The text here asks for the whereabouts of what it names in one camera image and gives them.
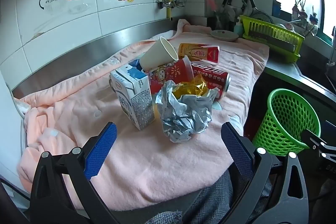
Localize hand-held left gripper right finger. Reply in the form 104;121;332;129
220;122;310;224

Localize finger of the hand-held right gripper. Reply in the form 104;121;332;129
301;129;336;160
324;120;336;135

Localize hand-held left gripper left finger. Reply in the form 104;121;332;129
30;122;124;224

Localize green plastic mesh basket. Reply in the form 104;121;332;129
252;88;321;156

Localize white blue milk carton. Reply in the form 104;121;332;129
109;64;155;131

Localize silver wrapper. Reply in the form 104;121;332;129
155;80;219;143

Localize yellow wrapper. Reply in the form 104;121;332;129
172;74;210;98

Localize red drink can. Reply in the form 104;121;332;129
190;63;231;101

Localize red printed paper cup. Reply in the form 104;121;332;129
147;55;195;94

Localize red yellow label drink bottle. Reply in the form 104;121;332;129
178;43;220;65

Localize white paper cup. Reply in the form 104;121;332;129
139;37;179;72

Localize steel sink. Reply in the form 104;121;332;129
298;51;336;100

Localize person's grey trousers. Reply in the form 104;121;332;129
147;169;273;224

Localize pink airplane blanket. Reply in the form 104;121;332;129
14;19;271;211

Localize steel sink faucet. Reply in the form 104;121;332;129
325;26;336;69

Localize grey knit sweater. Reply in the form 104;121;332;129
146;210;183;224

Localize bundle of chopsticks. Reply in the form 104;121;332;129
286;19;315;37

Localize green plastic dish rack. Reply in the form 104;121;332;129
239;15;305;64

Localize potted plant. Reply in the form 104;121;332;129
310;6;320;25
292;0;308;20

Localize small ceramic plate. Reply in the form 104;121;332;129
211;29;239;42

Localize teal dish soap bottle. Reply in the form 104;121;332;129
234;17;244;34

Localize dark utensil holder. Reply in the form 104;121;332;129
207;13;235;30

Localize blue container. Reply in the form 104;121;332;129
272;1;282;17

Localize black cable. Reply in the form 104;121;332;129
0;178;30;199

